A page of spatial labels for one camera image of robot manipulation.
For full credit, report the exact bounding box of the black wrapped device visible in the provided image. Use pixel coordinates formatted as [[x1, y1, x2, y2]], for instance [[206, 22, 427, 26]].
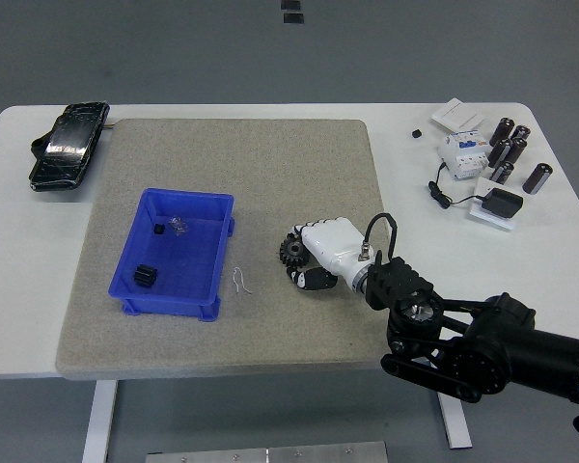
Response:
[[27, 100, 111, 193]]

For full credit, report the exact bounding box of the white wire clip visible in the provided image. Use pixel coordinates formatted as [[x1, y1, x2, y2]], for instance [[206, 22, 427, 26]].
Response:
[[232, 266, 255, 296]]

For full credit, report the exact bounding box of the white switch panel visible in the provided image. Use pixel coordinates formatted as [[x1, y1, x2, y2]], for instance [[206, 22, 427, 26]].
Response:
[[431, 97, 486, 132]]

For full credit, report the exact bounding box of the small black gear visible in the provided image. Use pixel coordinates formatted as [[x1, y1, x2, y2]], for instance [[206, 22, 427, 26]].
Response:
[[132, 263, 160, 290]]

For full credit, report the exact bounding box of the white table leg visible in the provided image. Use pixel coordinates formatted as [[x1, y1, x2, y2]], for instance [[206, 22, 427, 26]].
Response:
[[81, 379, 120, 463], [431, 389, 474, 450]]

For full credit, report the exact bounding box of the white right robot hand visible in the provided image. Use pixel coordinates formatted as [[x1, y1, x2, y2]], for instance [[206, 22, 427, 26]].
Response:
[[287, 217, 369, 292]]

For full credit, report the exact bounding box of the grey-brown mat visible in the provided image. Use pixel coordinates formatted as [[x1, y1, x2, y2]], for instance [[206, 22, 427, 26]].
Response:
[[54, 118, 413, 382]]

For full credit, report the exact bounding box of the blue plastic box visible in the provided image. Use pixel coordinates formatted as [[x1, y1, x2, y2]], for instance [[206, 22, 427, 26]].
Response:
[[106, 187, 237, 323]]

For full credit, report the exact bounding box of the white circuit breaker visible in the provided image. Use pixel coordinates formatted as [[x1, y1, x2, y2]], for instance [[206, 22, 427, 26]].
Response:
[[437, 130, 494, 182]]

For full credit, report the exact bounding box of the grey metal plate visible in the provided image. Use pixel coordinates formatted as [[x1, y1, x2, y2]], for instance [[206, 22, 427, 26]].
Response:
[[146, 441, 390, 463]]

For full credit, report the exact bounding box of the large black gear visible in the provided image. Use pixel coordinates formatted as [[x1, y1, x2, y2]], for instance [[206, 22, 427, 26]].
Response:
[[278, 231, 316, 269]]

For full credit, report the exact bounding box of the black power adapter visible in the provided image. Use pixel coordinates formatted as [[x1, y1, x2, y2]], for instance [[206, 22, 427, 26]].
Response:
[[480, 188, 525, 221]]

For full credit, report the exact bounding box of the black adapter cord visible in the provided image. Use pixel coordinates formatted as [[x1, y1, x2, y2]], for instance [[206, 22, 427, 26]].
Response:
[[427, 161, 486, 210]]

